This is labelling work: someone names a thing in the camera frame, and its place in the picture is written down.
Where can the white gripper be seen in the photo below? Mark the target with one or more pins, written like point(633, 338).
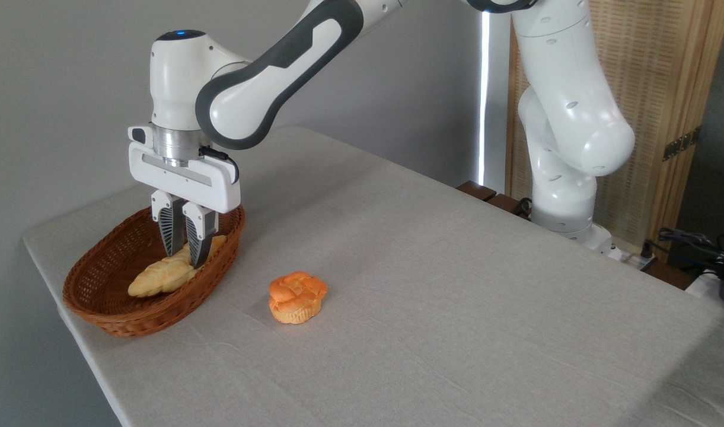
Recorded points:
point(213, 190)

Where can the long braided pale bread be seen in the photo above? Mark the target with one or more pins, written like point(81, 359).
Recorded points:
point(160, 279)

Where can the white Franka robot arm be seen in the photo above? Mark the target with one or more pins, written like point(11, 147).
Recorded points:
point(267, 77)

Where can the round orange knotted bread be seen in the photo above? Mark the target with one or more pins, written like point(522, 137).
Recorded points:
point(296, 296)

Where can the brown wicker basket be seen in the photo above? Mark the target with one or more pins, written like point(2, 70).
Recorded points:
point(124, 317)

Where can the grey tablecloth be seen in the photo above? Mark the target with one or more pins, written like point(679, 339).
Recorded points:
point(456, 326)

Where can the dark brown wooden block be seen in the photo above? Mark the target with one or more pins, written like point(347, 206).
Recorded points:
point(480, 191)

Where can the wooden folding screen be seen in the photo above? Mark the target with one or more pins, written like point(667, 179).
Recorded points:
point(664, 89)

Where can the dark metal screen hinge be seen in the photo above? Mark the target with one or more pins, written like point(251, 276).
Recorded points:
point(682, 143)

